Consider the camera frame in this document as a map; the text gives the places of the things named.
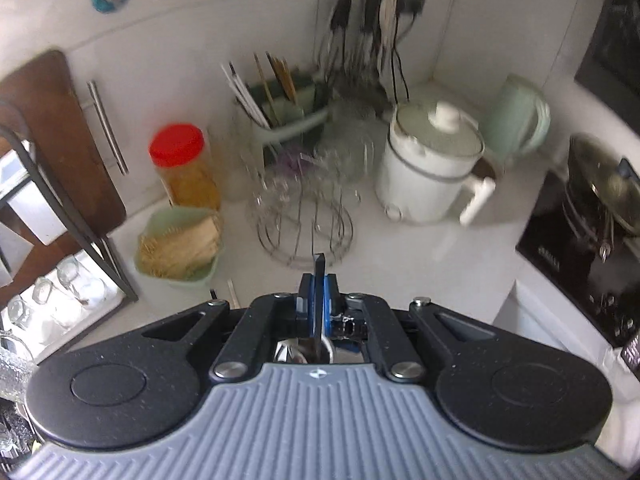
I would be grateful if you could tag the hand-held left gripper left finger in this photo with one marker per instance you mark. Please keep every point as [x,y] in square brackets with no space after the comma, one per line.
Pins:
[300,296]

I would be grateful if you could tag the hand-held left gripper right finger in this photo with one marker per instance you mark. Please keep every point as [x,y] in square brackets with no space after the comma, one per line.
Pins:
[327,305]

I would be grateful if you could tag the hanging kitchen utensils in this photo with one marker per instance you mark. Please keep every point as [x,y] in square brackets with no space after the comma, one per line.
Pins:
[365,20]

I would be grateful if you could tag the green plastic basket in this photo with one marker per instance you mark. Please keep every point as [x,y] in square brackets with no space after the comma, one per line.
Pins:
[200,278]

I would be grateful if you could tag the dried bean curd sticks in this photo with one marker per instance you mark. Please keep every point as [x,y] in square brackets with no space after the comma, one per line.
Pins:
[180,250]

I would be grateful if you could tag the clear glass goblet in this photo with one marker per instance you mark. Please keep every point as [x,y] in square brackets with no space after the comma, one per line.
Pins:
[345,160]

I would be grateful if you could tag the white electric cooker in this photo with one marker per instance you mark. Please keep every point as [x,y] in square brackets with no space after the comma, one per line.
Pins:
[420,185]

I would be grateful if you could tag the tall clear glass pitcher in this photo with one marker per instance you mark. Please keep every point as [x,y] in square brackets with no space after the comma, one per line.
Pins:
[232,160]

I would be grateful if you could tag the green utensil caddy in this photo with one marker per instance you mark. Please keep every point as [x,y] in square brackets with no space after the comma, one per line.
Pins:
[290,125]

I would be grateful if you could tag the tall textured glass jug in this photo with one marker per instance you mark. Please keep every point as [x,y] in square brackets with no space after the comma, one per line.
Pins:
[355,115]

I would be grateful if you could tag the red-lidded plastic jar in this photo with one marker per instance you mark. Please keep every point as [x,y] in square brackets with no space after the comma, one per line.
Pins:
[177,145]

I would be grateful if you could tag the upturned glasses on tray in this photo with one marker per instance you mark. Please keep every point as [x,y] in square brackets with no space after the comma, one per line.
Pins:
[100,310]

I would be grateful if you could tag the clear glass tumbler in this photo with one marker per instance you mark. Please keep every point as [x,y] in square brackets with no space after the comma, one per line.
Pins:
[80,280]
[22,317]
[50,297]

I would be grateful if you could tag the black induction cooktop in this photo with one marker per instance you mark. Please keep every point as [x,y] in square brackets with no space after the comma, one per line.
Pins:
[560,260]

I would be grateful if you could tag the black metal shelf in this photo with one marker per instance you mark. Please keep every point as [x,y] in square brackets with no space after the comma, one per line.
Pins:
[75,220]

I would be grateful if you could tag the mint green kettle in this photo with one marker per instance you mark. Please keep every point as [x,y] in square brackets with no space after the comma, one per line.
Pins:
[515,120]

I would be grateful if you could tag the white plastic box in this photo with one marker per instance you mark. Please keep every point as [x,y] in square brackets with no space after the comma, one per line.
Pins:
[37,212]
[10,250]

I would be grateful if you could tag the textured glass beer mug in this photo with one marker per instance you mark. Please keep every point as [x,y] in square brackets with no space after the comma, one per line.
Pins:
[12,365]

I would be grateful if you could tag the pot with glass lid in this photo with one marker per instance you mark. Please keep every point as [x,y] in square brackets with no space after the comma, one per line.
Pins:
[600,185]

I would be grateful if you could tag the wooden cutting board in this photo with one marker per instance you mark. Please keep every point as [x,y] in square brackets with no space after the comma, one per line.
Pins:
[50,125]

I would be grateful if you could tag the black range hood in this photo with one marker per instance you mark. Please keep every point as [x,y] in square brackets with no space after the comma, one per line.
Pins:
[615,35]

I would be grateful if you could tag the black wall socket strip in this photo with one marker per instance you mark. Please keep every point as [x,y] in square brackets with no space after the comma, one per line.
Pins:
[412,0]

